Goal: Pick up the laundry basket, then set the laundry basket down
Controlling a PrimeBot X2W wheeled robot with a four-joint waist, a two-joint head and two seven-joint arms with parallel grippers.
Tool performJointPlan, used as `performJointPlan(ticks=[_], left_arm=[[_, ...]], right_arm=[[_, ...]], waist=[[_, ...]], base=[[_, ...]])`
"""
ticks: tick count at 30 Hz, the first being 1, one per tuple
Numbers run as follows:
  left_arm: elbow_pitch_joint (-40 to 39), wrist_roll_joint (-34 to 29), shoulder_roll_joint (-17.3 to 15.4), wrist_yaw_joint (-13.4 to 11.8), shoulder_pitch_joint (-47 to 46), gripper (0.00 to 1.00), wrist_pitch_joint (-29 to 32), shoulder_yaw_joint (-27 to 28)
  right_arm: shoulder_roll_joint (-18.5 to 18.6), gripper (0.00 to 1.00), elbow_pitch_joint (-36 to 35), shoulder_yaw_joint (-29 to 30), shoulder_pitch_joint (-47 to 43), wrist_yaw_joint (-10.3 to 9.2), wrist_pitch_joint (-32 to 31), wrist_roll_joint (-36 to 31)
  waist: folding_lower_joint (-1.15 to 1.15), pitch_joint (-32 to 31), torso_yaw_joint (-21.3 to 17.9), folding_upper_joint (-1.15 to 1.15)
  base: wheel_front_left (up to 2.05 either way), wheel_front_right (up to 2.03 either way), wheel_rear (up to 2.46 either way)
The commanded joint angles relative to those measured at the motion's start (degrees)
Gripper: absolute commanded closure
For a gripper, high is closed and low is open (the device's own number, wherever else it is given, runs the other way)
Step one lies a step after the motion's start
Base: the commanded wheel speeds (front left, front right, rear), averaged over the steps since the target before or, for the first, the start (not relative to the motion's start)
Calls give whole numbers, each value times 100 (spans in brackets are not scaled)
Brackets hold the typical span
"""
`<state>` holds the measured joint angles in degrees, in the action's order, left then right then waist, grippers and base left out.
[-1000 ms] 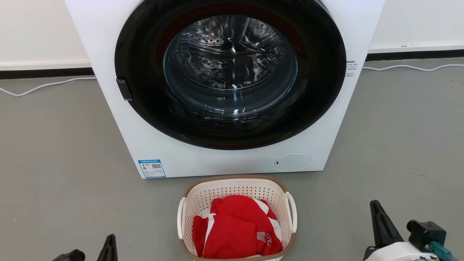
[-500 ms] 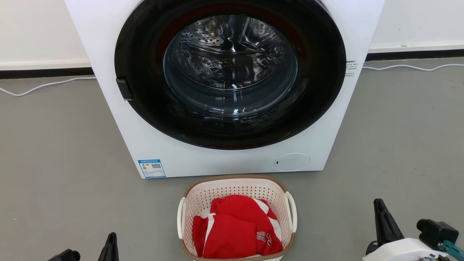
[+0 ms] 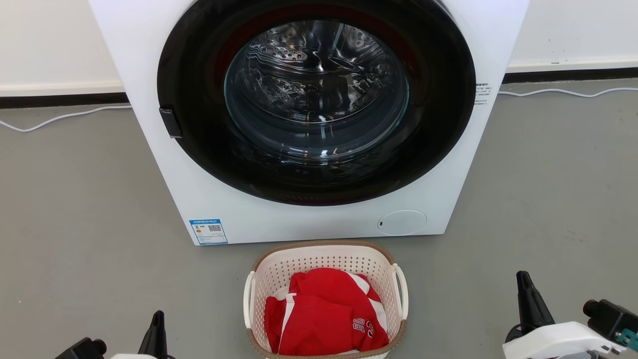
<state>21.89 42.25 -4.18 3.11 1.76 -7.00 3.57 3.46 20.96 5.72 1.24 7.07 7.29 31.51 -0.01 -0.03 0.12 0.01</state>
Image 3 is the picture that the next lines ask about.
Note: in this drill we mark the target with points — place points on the black round washer door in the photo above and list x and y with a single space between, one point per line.
199 129

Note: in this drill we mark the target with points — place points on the blue energy label sticker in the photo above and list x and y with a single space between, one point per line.
208 232

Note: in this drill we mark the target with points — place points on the red white sports garment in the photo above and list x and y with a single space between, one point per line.
324 319

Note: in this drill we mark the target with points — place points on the stainless steel washer drum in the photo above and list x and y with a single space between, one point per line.
315 86

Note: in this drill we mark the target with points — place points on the small printed text sticker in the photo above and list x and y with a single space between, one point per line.
482 93

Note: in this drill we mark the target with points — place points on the white laundry basket brown rim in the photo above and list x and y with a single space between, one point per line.
324 255

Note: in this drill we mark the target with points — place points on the black baseboard strip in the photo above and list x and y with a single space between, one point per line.
573 75
60 100

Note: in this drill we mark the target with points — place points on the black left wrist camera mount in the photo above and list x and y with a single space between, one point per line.
82 349

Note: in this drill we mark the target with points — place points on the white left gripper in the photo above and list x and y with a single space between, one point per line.
129 357

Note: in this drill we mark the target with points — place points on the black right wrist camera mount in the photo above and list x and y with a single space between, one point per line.
610 319

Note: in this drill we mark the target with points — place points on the white front-load washing machine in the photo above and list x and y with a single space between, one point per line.
149 60

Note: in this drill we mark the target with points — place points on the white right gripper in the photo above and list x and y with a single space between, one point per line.
558 341

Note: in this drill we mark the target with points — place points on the round white filter cover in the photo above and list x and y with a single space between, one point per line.
401 223

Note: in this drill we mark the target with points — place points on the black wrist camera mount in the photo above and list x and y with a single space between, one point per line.
610 319
82 349

